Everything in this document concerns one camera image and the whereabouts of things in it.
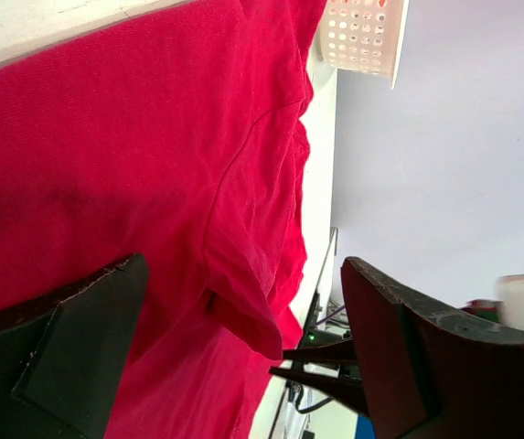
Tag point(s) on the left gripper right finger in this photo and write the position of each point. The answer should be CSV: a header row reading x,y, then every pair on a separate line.
x,y
427,369

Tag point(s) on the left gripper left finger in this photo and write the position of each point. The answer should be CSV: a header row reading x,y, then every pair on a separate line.
x,y
62,354

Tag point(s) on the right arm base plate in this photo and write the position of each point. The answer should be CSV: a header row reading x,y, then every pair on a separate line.
x,y
314,328

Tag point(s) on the white plastic basket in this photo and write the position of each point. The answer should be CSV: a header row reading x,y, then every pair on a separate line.
x,y
364,36

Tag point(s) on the red t shirt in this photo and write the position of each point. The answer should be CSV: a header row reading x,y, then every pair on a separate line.
x,y
176,135

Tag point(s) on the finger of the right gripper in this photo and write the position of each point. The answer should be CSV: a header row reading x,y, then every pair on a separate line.
x,y
321,382
338,353

